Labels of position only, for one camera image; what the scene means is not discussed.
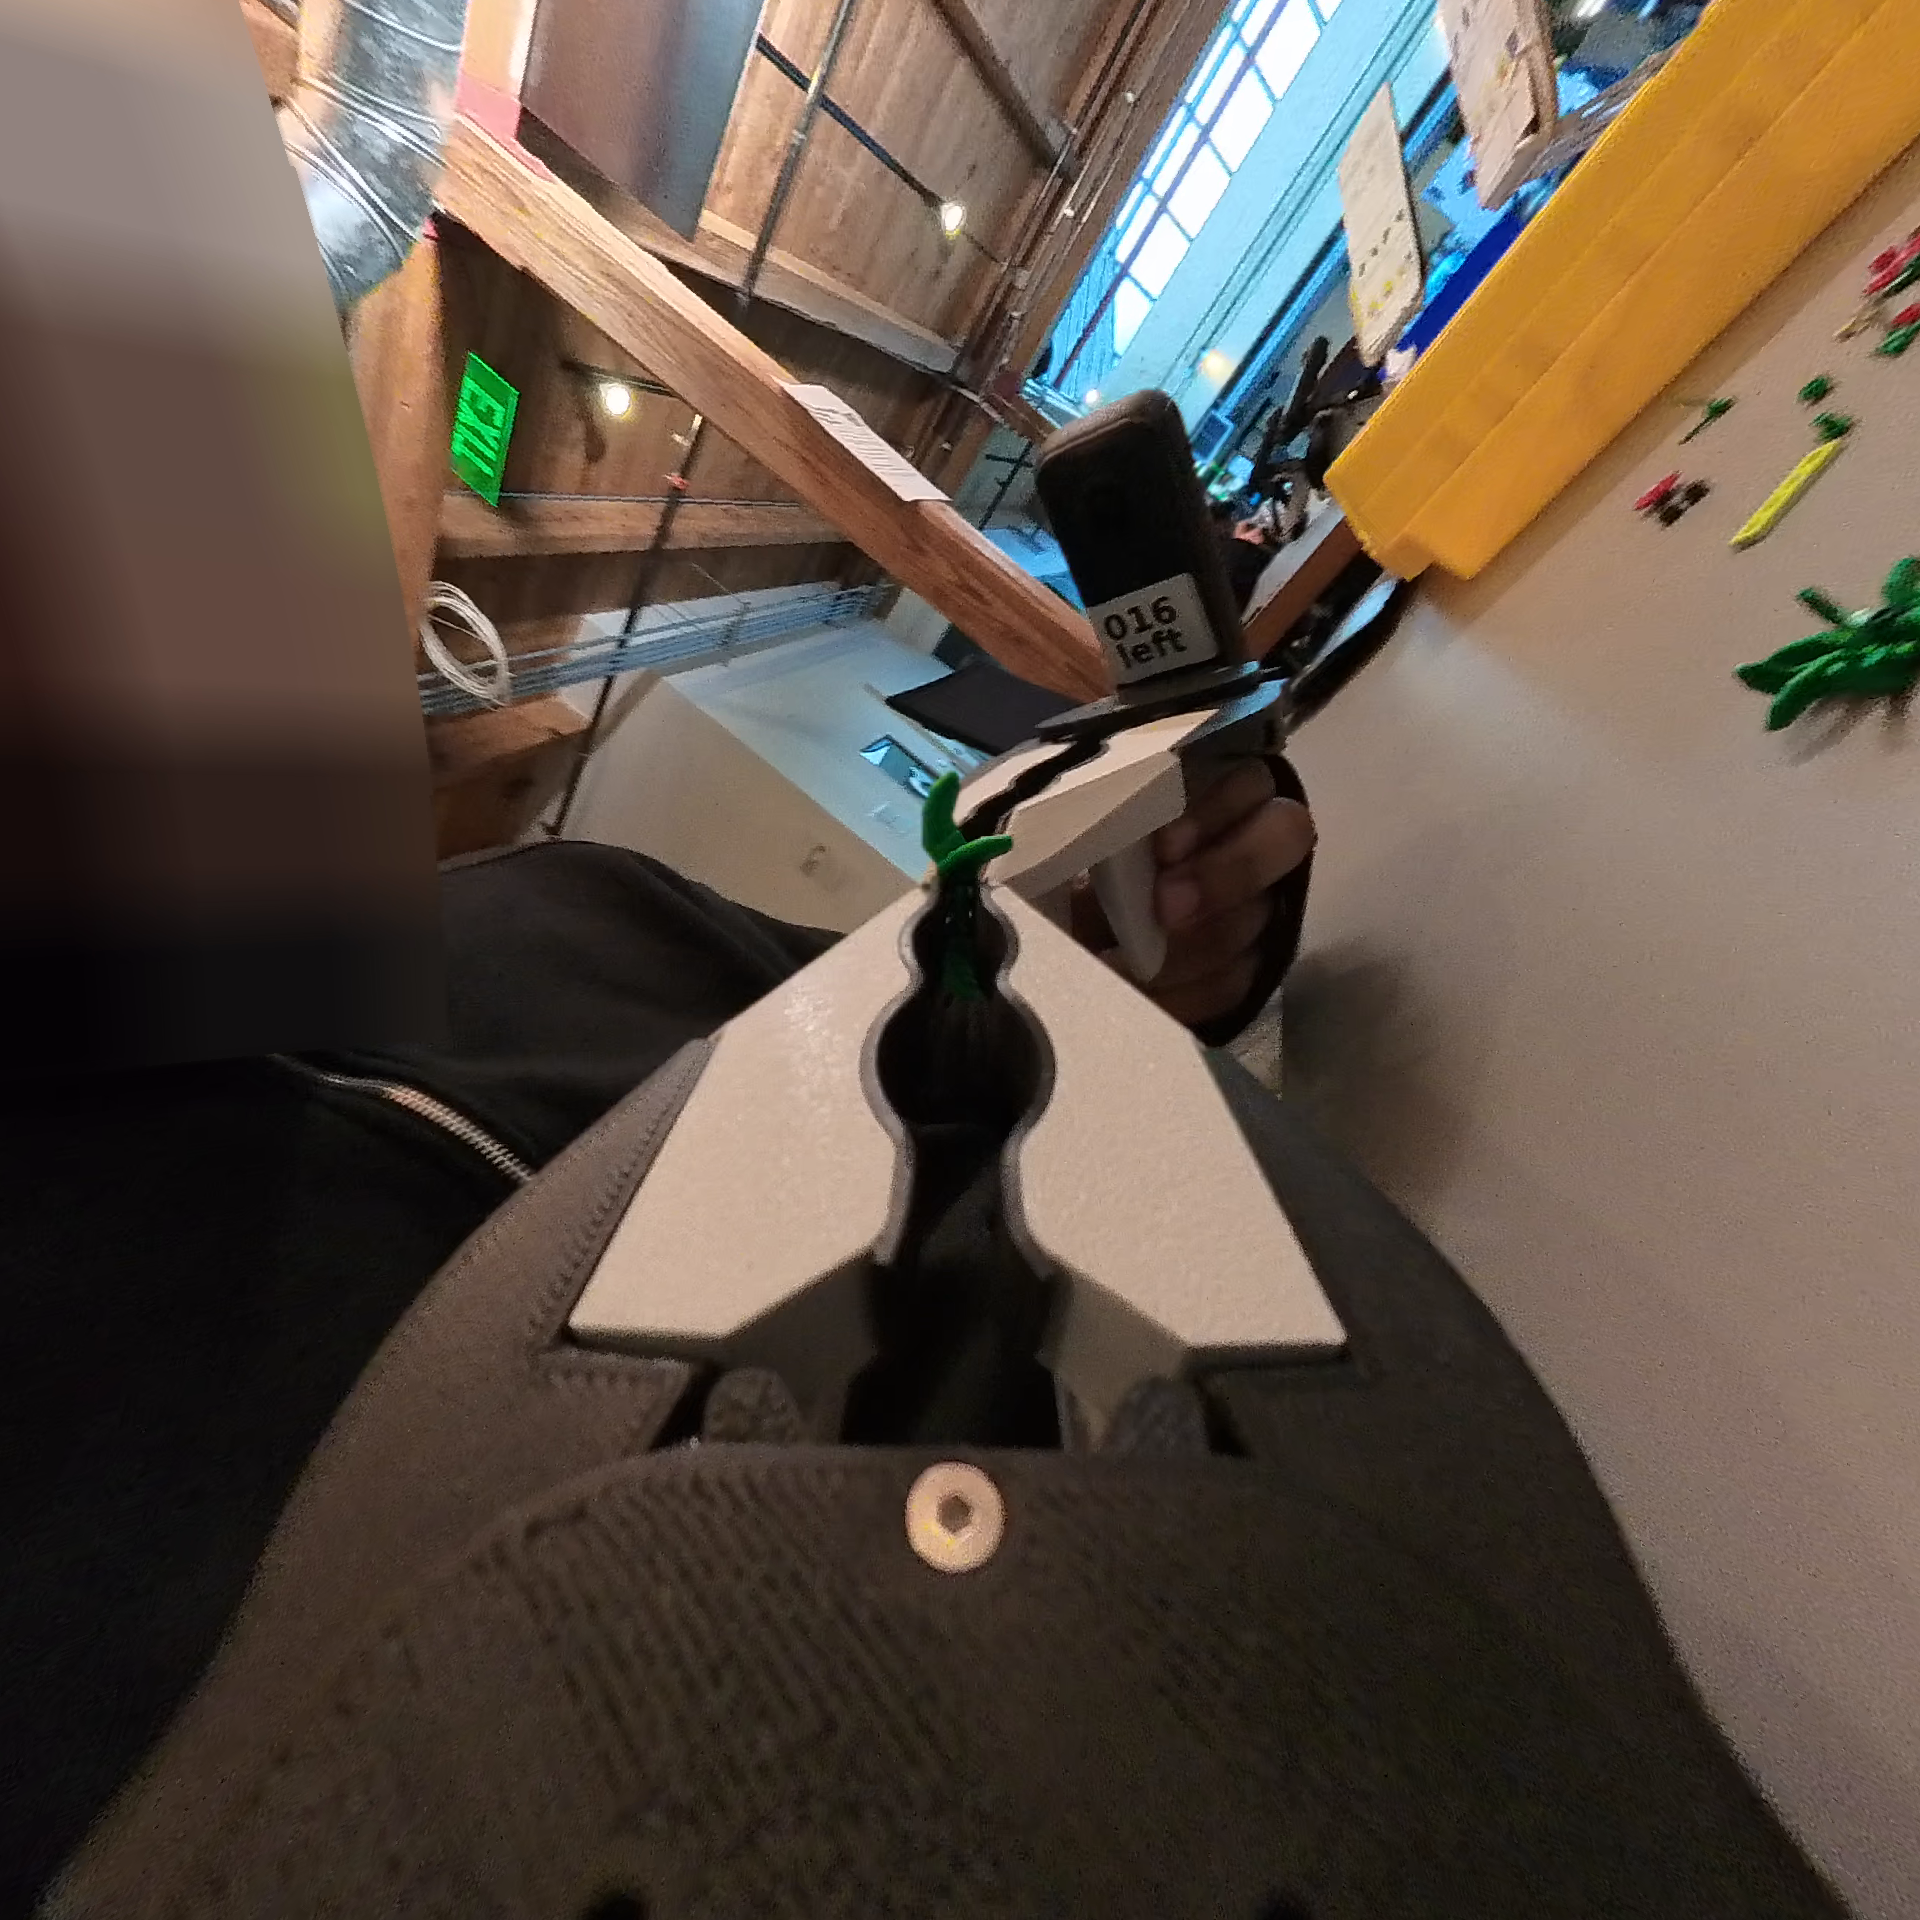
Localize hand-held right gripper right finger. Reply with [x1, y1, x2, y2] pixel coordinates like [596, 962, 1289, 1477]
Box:
[981, 884, 1347, 1428]

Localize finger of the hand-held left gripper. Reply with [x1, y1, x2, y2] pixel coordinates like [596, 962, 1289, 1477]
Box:
[953, 746, 1090, 830]
[1008, 715, 1205, 906]

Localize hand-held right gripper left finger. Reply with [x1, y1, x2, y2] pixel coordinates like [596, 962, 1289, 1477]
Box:
[565, 884, 949, 1344]

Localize person's left hand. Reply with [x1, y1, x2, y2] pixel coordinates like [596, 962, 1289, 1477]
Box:
[1145, 765, 1319, 1030]

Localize white paper notice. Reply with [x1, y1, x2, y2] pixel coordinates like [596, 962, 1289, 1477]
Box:
[779, 378, 952, 507]

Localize cream printed card sheet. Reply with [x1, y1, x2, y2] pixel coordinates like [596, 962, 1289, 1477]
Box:
[1435, 0, 1565, 213]
[1334, 82, 1428, 370]

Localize wooden pillar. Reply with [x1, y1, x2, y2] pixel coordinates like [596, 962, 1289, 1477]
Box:
[434, 121, 1120, 709]

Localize yellow storage bin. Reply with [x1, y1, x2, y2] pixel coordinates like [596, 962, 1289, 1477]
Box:
[1323, 0, 1920, 584]

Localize person's black jacket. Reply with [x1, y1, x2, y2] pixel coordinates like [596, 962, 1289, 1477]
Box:
[0, 841, 841, 1920]

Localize green exit sign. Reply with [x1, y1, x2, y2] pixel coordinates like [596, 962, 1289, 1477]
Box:
[445, 348, 522, 512]

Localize lime green flat brick plate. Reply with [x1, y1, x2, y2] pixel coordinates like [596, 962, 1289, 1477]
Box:
[1728, 442, 1849, 552]

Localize green spiky brick plant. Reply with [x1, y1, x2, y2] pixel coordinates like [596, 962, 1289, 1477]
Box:
[1732, 559, 1920, 735]

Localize small red brick cluster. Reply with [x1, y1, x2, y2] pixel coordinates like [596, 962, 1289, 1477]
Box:
[1859, 233, 1920, 363]

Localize silver ventilation ducts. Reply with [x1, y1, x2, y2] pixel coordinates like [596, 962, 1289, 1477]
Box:
[276, 0, 490, 325]

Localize white coiled cable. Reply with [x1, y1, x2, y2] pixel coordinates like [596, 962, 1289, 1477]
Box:
[415, 582, 515, 711]

